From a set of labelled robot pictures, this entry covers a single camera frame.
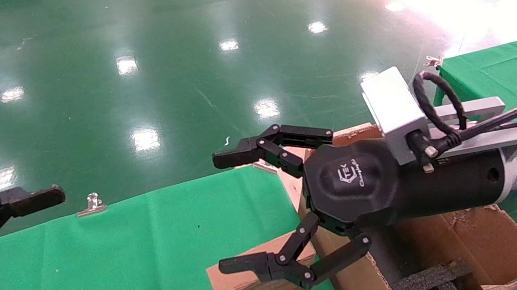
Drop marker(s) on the large open cardboard carton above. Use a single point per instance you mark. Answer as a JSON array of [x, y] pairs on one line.
[[484, 239]]

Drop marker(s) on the black foam insert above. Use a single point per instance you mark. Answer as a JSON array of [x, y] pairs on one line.
[[424, 281]]

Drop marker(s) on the green tablecloth with white legs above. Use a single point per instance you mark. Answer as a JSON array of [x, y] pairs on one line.
[[511, 69]]

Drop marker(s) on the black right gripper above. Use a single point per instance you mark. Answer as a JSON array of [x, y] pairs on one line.
[[355, 182]]

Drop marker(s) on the silver binder clip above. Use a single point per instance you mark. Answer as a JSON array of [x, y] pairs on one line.
[[434, 61], [92, 206]]

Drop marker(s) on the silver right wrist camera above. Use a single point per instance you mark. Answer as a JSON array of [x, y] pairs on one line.
[[392, 106]]

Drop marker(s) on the light wooden board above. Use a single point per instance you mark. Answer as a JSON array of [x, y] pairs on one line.
[[265, 166]]

